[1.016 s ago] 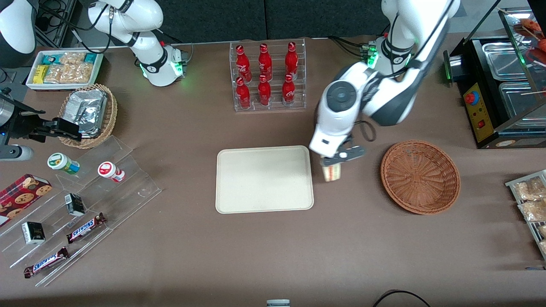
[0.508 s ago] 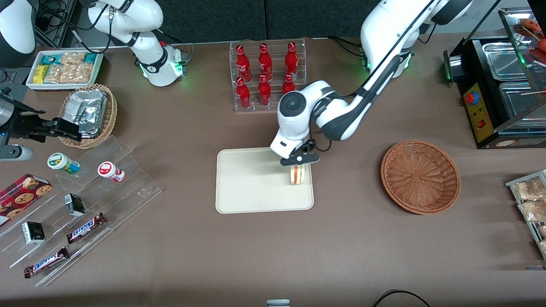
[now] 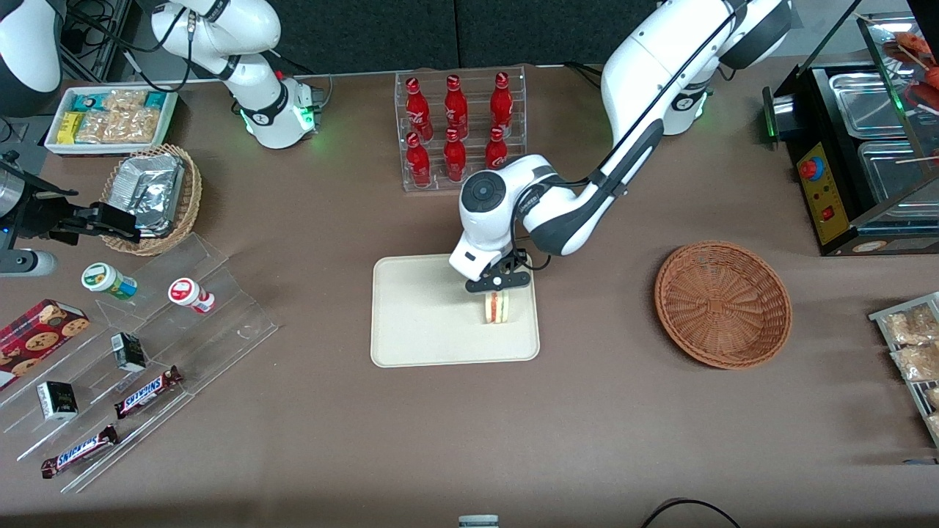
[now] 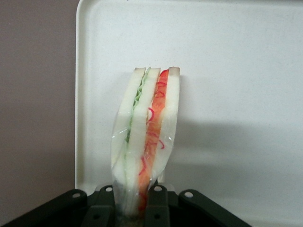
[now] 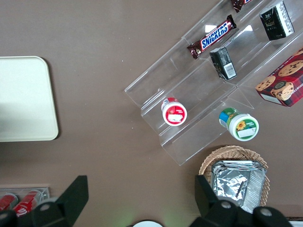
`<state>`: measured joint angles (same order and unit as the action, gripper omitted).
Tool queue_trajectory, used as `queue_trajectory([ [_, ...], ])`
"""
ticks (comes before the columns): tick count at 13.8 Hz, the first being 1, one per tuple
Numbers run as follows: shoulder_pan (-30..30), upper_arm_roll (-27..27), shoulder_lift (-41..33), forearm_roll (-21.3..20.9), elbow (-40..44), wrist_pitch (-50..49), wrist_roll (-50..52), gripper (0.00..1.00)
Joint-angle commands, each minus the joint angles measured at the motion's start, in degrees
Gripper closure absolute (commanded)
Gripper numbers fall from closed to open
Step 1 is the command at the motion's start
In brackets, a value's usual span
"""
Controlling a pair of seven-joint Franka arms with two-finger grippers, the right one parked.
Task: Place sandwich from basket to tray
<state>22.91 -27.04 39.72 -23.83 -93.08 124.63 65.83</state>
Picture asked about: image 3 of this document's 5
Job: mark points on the clear bag of nuts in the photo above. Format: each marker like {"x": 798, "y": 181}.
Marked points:
{"x": 932, "y": 397}
{"x": 917, "y": 363}
{"x": 910, "y": 326}
{"x": 934, "y": 425}

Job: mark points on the red cookie box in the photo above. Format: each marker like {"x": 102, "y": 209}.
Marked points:
{"x": 37, "y": 341}

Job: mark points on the red lid white cup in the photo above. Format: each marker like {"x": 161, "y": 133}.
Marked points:
{"x": 189, "y": 295}

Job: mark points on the small black carton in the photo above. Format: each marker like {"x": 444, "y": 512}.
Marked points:
{"x": 129, "y": 353}
{"x": 57, "y": 400}

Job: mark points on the white rectangular snack tray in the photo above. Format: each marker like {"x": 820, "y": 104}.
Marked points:
{"x": 53, "y": 143}

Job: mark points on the grey device edge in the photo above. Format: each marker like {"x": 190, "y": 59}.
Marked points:
{"x": 478, "y": 521}

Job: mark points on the silver foil packs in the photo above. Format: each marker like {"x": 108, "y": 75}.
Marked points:
{"x": 150, "y": 191}

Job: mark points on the green lid white cup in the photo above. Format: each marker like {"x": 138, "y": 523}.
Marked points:
{"x": 106, "y": 280}

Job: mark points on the teal snack pack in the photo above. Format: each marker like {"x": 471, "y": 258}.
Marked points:
{"x": 155, "y": 100}
{"x": 85, "y": 103}

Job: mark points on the red cola bottle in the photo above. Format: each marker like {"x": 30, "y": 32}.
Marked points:
{"x": 417, "y": 110}
{"x": 496, "y": 152}
{"x": 418, "y": 165}
{"x": 455, "y": 158}
{"x": 455, "y": 106}
{"x": 501, "y": 103}

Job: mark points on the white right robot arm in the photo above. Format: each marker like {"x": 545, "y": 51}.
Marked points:
{"x": 253, "y": 95}

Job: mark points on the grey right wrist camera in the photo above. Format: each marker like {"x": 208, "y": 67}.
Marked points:
{"x": 29, "y": 262}

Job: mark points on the brown Snickers bar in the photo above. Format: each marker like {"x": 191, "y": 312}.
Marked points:
{"x": 147, "y": 392}
{"x": 79, "y": 452}

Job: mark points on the clear bag of crackers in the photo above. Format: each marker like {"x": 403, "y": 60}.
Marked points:
{"x": 93, "y": 127}
{"x": 125, "y": 100}
{"x": 133, "y": 126}

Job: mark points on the skewered red food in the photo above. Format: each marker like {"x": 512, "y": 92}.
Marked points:
{"x": 921, "y": 55}

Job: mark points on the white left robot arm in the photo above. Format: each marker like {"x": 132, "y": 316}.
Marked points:
{"x": 645, "y": 59}

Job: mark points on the round brown wicker basket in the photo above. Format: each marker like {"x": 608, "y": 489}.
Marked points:
{"x": 722, "y": 304}

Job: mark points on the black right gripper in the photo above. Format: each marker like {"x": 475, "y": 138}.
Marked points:
{"x": 38, "y": 217}

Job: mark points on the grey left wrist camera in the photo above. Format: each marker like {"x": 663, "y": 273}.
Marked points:
{"x": 499, "y": 281}

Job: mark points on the yellow snack pack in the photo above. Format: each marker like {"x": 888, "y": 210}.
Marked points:
{"x": 69, "y": 128}

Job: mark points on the light wicker basket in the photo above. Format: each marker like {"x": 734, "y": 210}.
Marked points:
{"x": 192, "y": 194}

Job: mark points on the steel warmer pan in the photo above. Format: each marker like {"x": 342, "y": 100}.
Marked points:
{"x": 891, "y": 172}
{"x": 866, "y": 103}

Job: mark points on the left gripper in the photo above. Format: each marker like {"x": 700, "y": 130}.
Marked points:
{"x": 509, "y": 261}

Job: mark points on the clear acrylic stepped stand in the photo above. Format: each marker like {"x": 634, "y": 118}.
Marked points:
{"x": 235, "y": 330}

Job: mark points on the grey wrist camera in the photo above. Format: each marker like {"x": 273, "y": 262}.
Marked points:
{"x": 499, "y": 281}
{"x": 29, "y": 262}

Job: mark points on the triangular sandwich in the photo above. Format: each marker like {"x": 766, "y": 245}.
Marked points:
{"x": 497, "y": 308}

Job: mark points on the cream plastic tray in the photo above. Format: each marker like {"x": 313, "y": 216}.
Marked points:
{"x": 425, "y": 315}

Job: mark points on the black food warmer case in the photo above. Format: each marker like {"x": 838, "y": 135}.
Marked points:
{"x": 825, "y": 198}

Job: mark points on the clear acrylic bottle rack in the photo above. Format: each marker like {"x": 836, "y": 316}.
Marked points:
{"x": 473, "y": 187}

